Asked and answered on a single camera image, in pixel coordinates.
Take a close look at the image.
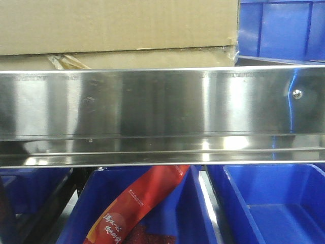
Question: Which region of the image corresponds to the brown cardboard carton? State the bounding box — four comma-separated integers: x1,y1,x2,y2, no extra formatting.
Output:
1,1,239,71

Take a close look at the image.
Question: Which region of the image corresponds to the blue plastic bin lower middle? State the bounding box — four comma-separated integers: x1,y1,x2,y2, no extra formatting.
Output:
57,166,217,243

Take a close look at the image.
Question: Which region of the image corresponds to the blue plastic bin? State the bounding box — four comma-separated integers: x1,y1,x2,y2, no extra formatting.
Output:
57,166,217,243
208,164,324,243
238,1,324,62
1,168,72,214

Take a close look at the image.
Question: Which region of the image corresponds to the red snack package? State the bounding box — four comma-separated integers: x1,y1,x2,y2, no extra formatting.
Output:
83,165,190,243

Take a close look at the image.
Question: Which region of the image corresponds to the blue plastic bin lower right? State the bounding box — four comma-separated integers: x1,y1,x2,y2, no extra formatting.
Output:
208,164,324,243

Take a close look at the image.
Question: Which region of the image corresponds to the blue plastic bin lower left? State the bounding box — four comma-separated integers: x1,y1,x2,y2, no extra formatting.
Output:
1,168,72,214

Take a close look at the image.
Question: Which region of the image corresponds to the blue plastic bin upper right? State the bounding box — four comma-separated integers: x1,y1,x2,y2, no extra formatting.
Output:
238,1,324,62

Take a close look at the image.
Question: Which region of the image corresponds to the stainless steel shelf rail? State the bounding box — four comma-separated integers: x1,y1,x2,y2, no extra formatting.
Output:
1,65,324,168

